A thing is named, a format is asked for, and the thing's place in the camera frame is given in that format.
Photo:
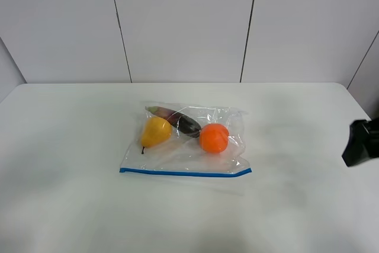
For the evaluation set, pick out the clear zip bag blue seal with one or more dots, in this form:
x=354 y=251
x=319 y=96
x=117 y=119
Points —
x=182 y=155

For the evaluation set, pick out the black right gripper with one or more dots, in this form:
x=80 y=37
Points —
x=363 y=143

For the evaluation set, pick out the yellow pear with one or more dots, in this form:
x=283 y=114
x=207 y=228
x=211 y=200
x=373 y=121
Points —
x=156 y=131

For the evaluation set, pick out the dark purple eggplant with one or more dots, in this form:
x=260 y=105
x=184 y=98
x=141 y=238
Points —
x=181 y=122

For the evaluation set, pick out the orange fruit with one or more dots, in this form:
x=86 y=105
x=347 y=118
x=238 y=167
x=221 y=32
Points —
x=214 y=138

